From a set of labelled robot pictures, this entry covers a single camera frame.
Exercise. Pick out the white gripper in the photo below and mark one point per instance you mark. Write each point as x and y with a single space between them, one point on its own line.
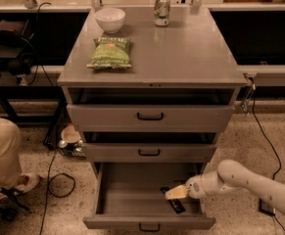
193 186

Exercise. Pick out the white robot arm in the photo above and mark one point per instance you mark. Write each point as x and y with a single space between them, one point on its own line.
231 176

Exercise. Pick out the grey open bottom drawer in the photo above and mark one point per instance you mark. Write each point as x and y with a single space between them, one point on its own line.
128 196

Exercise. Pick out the grey metal drawer cabinet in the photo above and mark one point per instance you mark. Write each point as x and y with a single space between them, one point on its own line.
182 64

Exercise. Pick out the grey middle drawer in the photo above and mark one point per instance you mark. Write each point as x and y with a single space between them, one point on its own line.
149 153

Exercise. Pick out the grey top drawer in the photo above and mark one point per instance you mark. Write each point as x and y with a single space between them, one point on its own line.
149 118

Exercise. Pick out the black power adapter box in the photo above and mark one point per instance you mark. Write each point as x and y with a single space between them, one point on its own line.
266 208

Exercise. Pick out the small bowl on floor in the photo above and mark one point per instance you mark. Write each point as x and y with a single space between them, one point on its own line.
70 135

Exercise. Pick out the white red sneaker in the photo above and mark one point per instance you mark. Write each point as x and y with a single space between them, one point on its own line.
25 183

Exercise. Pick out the green chip bag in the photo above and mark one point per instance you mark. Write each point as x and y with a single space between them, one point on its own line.
110 53

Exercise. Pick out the black chair base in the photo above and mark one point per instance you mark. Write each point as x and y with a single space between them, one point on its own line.
11 205

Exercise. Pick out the beige trouser leg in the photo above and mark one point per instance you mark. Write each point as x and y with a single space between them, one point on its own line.
10 142

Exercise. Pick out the white ceramic bowl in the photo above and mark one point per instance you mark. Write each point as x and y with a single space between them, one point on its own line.
110 20

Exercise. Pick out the green white soda can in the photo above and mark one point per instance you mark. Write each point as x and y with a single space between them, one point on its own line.
161 12

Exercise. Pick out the black equipment on left shelf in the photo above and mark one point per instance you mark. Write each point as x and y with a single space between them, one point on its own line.
17 56

